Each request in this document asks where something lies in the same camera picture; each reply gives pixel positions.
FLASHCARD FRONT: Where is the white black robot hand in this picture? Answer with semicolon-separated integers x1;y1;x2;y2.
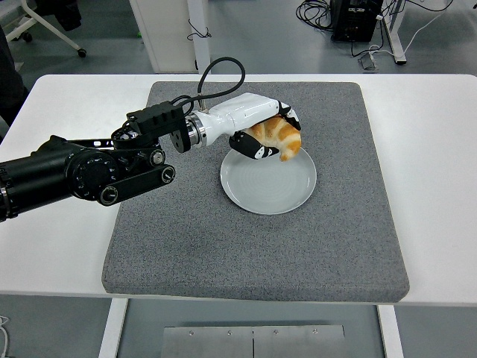
203;92;303;161

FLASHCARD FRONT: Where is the golden croissant bread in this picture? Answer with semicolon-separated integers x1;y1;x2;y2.
248;115;303;163

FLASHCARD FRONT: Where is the grey round plate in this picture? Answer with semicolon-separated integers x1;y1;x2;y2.
219;145;318;216

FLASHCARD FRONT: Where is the white cabinet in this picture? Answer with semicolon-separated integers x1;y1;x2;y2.
129;0;198;75

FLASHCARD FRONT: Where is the clear plastic floor item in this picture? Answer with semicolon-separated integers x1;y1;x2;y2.
357;54;379;72

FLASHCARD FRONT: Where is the grey speckled foam mat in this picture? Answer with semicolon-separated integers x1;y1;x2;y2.
101;81;411;304

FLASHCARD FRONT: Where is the black computer case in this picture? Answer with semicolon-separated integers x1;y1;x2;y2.
330;0;385;43

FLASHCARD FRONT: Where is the white chair base with casters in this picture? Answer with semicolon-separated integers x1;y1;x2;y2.
5;0;88;58

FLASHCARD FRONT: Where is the white desk leg with foot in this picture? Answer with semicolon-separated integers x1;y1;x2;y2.
382;0;408;66

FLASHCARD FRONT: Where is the black hanging garment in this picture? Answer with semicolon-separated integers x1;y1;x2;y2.
37;0;83;32

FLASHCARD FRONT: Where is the person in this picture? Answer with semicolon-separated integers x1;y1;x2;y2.
0;25;29;145

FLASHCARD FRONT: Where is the white table leg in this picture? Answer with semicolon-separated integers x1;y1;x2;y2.
97;298;130;358
376;304;405;358

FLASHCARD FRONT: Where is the white upright post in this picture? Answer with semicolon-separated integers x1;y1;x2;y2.
186;0;212;75

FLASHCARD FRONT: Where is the thin black cable on post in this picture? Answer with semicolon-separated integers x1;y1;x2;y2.
186;17;213;41

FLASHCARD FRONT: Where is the black cable tangle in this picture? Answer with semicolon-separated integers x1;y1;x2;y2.
295;0;335;33

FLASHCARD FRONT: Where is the white floor cable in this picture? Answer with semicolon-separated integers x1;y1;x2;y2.
368;0;461;60

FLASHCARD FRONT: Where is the thin white cable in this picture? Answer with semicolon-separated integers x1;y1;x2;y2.
0;315;10;354

